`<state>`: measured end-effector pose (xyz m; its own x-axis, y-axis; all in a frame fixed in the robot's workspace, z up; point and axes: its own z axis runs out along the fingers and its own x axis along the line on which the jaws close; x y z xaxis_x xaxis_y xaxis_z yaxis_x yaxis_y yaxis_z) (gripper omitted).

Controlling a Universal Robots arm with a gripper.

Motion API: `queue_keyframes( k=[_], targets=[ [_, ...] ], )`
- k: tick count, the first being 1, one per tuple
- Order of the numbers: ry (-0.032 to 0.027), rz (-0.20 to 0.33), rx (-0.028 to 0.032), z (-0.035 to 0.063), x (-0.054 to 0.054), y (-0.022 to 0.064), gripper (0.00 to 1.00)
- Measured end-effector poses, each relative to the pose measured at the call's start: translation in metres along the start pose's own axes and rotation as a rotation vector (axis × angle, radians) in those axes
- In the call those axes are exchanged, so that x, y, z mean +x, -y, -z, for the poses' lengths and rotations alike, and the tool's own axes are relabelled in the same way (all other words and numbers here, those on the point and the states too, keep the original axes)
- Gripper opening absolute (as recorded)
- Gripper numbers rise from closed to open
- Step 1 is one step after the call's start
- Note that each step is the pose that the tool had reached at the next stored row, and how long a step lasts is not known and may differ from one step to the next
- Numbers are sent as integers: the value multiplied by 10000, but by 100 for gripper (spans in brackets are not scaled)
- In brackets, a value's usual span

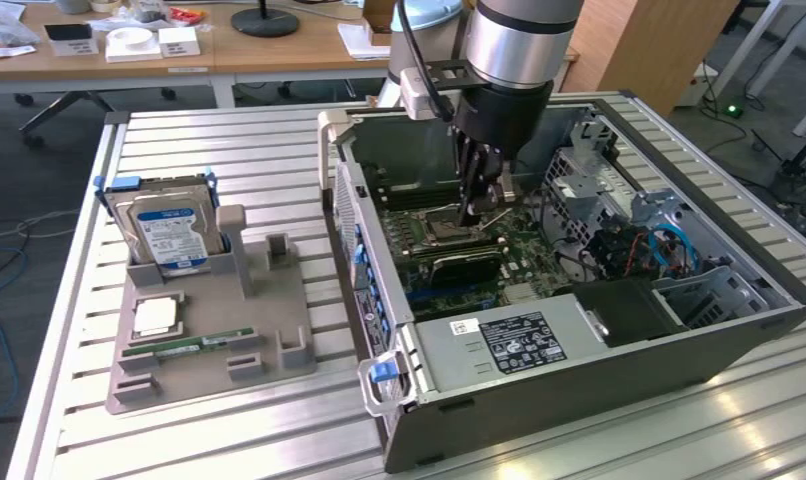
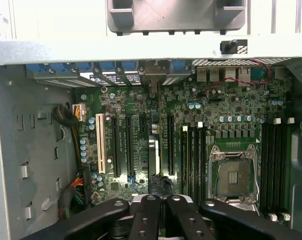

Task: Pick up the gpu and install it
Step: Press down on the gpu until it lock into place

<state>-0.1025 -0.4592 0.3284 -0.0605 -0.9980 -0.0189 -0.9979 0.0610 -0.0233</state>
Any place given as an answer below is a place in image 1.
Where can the black plastic fan shroud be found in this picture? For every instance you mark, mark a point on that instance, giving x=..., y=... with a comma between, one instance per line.
x=623, y=315

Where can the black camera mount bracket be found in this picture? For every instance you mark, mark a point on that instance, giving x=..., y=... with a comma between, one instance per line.
x=452, y=75

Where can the wooden cabinet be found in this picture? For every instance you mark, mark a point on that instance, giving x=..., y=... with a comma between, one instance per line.
x=676, y=50

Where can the white cardboard box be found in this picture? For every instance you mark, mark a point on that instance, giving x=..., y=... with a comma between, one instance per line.
x=177, y=42

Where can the red packet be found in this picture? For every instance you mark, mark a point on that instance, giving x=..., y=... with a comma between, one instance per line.
x=185, y=16

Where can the green motherboard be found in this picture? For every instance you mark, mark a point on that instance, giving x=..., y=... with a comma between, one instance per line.
x=546, y=255

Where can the blue card retention clip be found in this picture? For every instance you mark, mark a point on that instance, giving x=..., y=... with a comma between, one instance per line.
x=370, y=279
x=378, y=305
x=359, y=255

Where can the black graphics card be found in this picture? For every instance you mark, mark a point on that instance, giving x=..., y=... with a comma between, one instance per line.
x=466, y=270

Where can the white paper stack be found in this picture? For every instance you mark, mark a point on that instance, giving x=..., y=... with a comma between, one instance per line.
x=363, y=45

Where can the CPU socket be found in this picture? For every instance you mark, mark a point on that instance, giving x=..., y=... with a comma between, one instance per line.
x=439, y=227

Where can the black device green light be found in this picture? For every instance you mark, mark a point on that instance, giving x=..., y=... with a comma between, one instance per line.
x=733, y=111

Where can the black chair base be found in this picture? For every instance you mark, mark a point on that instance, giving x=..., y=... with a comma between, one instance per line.
x=63, y=107

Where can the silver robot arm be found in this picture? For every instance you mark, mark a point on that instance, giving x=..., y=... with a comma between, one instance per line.
x=516, y=45

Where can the grey cup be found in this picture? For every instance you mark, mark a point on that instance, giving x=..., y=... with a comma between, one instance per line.
x=73, y=6

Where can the black round lamp base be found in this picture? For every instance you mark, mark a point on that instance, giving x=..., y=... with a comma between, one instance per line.
x=264, y=22

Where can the grey parts rack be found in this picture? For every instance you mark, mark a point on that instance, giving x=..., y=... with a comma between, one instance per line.
x=269, y=310

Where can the open grey PC case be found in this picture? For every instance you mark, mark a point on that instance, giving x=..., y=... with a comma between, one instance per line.
x=576, y=400

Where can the light wooden desk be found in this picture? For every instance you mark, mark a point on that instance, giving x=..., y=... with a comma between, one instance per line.
x=276, y=50
x=43, y=67

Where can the clear plastic bag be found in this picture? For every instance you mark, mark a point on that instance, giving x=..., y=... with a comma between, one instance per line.
x=3, y=22

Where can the brown cardboard box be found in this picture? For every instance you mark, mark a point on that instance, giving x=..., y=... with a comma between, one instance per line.
x=378, y=15

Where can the metal drive cage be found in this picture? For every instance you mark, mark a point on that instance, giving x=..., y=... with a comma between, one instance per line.
x=579, y=187

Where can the black topped white box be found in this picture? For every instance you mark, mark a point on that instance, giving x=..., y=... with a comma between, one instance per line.
x=71, y=40

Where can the green RAM stick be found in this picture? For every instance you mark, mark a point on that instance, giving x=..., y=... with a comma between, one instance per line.
x=189, y=342

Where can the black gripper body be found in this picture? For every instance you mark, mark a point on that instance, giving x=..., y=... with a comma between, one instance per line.
x=503, y=117

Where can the silver CPU chip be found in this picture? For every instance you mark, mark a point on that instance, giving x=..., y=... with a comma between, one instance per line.
x=155, y=317

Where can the metal socket cover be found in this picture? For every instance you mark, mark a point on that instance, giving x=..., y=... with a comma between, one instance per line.
x=507, y=210

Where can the white paper slip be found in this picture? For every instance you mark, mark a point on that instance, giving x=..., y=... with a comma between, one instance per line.
x=11, y=51

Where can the hard disk blue caddy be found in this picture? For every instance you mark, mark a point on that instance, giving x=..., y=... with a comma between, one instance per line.
x=169, y=235

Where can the grey power supply unit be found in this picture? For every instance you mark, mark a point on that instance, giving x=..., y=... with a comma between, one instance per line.
x=456, y=350

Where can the black power connector bundle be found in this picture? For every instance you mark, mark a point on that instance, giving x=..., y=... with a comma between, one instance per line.
x=610, y=252

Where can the metal disk bay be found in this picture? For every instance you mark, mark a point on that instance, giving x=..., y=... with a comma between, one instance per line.
x=710, y=300

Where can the installed dark RAM stick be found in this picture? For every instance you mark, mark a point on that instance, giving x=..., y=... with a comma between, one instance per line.
x=436, y=253

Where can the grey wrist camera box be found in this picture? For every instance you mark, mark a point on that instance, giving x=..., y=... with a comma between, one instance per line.
x=423, y=97

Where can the white desk leg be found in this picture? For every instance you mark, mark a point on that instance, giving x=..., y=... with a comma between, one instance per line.
x=754, y=45

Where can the silver chipset heatsink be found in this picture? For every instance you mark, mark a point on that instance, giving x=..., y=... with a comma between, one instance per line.
x=523, y=294

